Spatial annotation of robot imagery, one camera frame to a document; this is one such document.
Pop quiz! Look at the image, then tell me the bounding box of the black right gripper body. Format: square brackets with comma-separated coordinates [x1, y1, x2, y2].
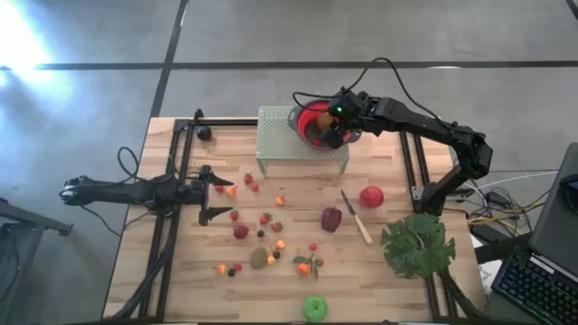
[342, 91, 378, 136]

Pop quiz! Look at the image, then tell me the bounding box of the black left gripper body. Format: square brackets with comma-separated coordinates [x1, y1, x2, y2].
[178, 173, 212, 213]

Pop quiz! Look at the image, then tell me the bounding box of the brown kiwi fruit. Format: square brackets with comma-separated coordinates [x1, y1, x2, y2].
[315, 112, 335, 134]

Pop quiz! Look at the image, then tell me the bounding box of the red collapsible colander bowl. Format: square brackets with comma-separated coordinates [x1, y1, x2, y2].
[287, 99, 365, 155]

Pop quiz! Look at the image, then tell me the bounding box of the orange mandarin with green leaves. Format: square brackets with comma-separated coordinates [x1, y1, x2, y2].
[292, 253, 325, 281]

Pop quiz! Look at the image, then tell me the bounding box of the green apple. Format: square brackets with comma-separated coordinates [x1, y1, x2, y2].
[302, 295, 329, 324]

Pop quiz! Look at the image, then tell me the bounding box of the olive green oval fruit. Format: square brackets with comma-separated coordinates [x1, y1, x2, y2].
[249, 246, 269, 271]

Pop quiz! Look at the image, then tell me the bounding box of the bright red round fruit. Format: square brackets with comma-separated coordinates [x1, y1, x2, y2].
[359, 185, 386, 209]

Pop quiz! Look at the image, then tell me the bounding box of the pale green perforated metal shelf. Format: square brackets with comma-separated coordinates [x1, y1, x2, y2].
[255, 105, 350, 175]

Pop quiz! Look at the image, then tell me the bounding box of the dark red bell pepper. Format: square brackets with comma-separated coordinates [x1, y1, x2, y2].
[321, 207, 343, 234]

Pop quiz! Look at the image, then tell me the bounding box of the green potted plant white pot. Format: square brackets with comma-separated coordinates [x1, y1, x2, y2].
[380, 212, 457, 280]

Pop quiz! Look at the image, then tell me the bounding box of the black power adapter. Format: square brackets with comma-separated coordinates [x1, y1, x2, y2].
[485, 190, 510, 207]

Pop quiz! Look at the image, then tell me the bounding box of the dark metal stand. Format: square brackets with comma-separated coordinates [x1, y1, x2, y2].
[0, 196, 74, 325]

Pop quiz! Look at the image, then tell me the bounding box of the white paper sheet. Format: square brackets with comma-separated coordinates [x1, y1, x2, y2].
[477, 259, 500, 297]

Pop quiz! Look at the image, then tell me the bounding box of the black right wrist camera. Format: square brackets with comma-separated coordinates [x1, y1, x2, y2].
[328, 92, 360, 121]

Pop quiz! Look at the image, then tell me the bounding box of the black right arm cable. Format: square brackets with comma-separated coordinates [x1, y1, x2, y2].
[291, 56, 448, 132]

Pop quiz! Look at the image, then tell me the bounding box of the black aluminium rig frame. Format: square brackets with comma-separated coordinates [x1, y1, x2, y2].
[102, 107, 482, 324]

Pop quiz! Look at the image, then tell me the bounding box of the knife with wooden handle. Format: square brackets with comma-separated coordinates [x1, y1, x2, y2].
[340, 189, 374, 246]

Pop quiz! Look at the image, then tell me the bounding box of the white cable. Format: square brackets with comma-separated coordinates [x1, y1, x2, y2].
[473, 170, 559, 193]

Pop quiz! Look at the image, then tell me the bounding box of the yellow cable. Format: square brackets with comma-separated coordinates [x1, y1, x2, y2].
[466, 200, 550, 227]

